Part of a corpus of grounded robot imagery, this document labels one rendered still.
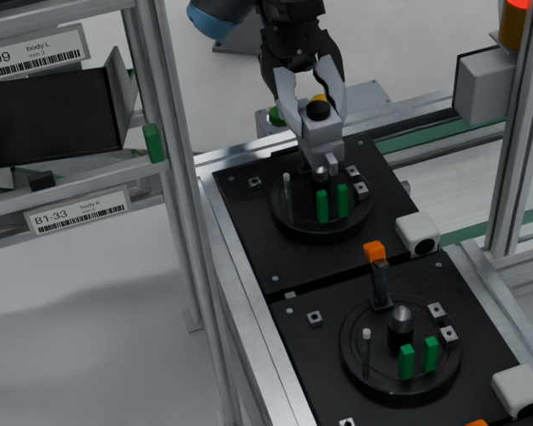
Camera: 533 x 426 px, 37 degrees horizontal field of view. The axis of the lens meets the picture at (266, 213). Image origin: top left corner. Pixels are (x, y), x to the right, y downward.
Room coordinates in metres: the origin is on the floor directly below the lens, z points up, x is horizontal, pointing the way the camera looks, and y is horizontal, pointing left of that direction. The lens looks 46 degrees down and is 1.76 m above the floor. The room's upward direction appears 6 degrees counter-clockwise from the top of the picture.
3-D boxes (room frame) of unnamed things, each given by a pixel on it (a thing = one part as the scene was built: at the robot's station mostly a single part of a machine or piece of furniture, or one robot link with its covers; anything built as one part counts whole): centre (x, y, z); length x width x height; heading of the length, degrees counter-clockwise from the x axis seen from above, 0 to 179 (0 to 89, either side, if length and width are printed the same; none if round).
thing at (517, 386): (0.53, -0.14, 1.01); 0.24 x 0.24 x 0.13; 14
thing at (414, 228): (0.70, -0.19, 0.97); 0.05 x 0.05 x 0.04; 14
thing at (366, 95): (1.01, -0.11, 0.93); 0.21 x 0.07 x 0.06; 104
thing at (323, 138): (0.77, -0.08, 1.11); 0.08 x 0.04 x 0.07; 14
